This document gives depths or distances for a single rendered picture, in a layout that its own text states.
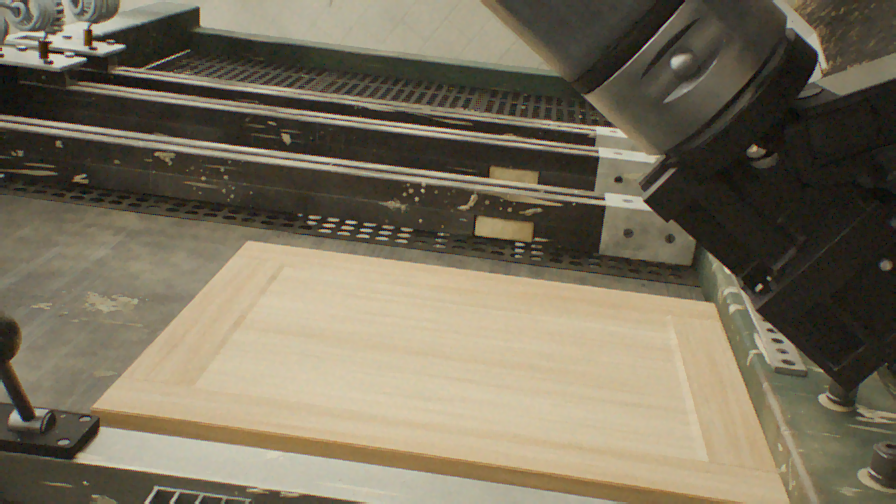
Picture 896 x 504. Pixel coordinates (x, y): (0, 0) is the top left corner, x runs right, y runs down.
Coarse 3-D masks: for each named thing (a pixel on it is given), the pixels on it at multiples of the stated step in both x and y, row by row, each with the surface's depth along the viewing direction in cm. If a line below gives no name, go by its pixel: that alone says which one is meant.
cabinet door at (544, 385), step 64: (256, 256) 121; (320, 256) 123; (192, 320) 103; (256, 320) 105; (320, 320) 106; (384, 320) 108; (448, 320) 110; (512, 320) 112; (576, 320) 114; (640, 320) 115; (704, 320) 117; (128, 384) 89; (192, 384) 91; (256, 384) 92; (320, 384) 93; (384, 384) 94; (448, 384) 96; (512, 384) 97; (576, 384) 99; (640, 384) 100; (704, 384) 101; (320, 448) 84; (384, 448) 83; (448, 448) 84; (512, 448) 85; (576, 448) 87; (640, 448) 88; (704, 448) 89; (768, 448) 90
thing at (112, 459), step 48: (96, 432) 78; (0, 480) 75; (48, 480) 74; (96, 480) 74; (144, 480) 74; (192, 480) 73; (240, 480) 73; (288, 480) 74; (336, 480) 74; (384, 480) 75; (432, 480) 76
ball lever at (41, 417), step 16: (0, 320) 67; (0, 336) 67; (16, 336) 68; (0, 352) 67; (16, 352) 68; (0, 368) 70; (16, 384) 72; (16, 400) 73; (16, 416) 75; (32, 416) 75; (48, 416) 75
